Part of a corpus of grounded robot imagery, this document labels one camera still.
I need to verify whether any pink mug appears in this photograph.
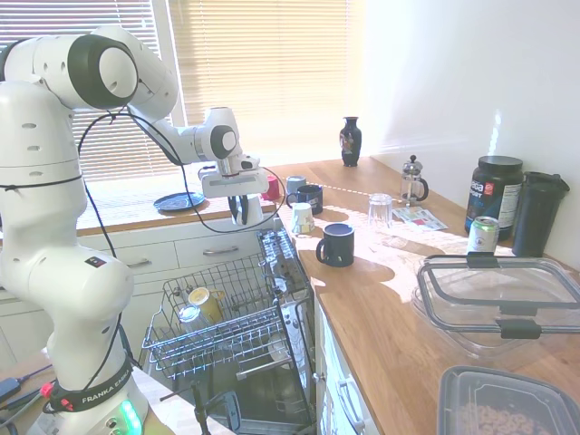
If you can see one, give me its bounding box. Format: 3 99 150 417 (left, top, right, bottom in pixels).
260 175 283 202

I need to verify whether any black dishwasher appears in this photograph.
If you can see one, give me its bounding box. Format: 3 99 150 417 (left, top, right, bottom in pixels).
149 226 318 435

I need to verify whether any white and green drink can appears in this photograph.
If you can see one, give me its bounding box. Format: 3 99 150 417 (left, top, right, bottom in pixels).
466 216 500 257

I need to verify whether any dark blue enamel mug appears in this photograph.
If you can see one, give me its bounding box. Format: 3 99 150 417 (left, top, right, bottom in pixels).
285 184 324 216

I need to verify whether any black shaker bottle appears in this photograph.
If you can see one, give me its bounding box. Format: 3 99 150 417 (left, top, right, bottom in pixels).
511 170 571 258

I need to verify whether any black protein powder tub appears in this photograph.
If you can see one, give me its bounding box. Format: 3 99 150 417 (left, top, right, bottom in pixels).
464 155 526 241

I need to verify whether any glass French press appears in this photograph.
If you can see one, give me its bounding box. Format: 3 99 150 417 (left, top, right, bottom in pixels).
401 154 430 208

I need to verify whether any small black device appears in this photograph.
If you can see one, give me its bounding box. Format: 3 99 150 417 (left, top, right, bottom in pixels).
0 378 23 400

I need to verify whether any small clear glass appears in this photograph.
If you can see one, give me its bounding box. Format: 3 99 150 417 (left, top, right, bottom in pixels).
266 333 294 363

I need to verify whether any printed paper leaflet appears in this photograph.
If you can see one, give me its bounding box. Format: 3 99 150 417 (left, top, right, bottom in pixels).
391 206 450 232

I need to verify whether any black clamp stand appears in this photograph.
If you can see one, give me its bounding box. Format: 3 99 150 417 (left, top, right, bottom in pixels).
160 378 241 435

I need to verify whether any plain dark blue mug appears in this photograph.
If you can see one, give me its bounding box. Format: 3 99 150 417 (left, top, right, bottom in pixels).
315 222 356 267

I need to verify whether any grey container with cereal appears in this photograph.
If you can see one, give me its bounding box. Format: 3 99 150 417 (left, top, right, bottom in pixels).
437 364 580 435

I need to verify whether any tall clear drinking glass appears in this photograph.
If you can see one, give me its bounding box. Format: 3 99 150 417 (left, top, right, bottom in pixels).
178 304 210 335

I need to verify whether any plain white mug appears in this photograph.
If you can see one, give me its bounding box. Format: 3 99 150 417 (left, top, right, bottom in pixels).
230 193 266 227

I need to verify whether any yellow mug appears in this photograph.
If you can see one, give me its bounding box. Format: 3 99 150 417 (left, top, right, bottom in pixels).
187 286 227 324

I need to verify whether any white patterned mug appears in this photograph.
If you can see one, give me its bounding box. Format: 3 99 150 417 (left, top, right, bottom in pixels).
290 201 315 236

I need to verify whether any dark blue floral vase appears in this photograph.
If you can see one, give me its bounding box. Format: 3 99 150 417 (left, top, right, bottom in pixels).
339 116 363 168

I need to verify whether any cream venetian blind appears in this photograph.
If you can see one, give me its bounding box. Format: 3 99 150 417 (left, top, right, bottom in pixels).
0 0 182 182
169 0 368 160

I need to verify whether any blue plate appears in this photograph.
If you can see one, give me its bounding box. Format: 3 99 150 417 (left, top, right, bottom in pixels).
152 190 206 214

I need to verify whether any clear lidded plastic container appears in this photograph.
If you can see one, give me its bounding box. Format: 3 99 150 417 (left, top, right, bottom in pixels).
410 287 580 372
416 252 580 334

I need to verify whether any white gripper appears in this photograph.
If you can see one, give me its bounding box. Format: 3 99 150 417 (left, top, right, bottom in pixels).
200 168 269 227

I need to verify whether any white cabinet with drawers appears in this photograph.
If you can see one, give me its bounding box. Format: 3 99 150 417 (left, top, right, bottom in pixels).
312 294 377 435
0 212 282 363

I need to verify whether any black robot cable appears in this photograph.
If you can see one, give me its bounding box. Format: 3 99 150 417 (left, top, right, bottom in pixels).
76 106 286 377

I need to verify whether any wire dishwasher lower rack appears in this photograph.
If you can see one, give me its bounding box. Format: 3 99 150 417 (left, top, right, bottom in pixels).
141 253 314 382

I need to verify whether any clear ribbed tumbler glass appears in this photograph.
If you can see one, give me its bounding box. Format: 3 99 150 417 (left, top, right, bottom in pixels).
367 192 393 230

